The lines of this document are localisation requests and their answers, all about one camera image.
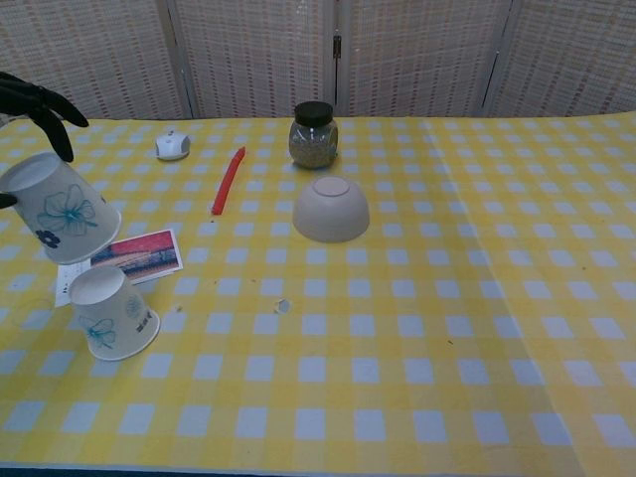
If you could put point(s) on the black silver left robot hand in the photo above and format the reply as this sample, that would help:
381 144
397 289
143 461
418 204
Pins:
47 107

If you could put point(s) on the white paper cup blue flower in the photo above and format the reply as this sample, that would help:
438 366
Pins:
64 213
111 318

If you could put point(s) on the woven folding screen panel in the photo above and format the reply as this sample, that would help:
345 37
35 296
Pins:
422 54
258 54
571 54
89 54

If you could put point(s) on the white grey computer mouse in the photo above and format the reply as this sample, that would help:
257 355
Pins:
171 146

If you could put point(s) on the red picture postcard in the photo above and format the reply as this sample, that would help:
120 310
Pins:
149 253

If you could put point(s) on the red plastic stick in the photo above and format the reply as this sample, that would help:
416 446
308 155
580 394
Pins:
228 181

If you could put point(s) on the glass jar black lid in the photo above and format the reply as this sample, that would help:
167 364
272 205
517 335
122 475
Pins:
313 141

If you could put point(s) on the beige upturned bowl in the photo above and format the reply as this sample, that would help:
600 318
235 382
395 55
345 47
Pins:
330 213

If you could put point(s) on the small grey scrap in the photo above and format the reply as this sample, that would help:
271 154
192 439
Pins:
283 306

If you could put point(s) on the yellow white checked tablecloth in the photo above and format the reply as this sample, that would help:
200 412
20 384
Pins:
571 199
348 397

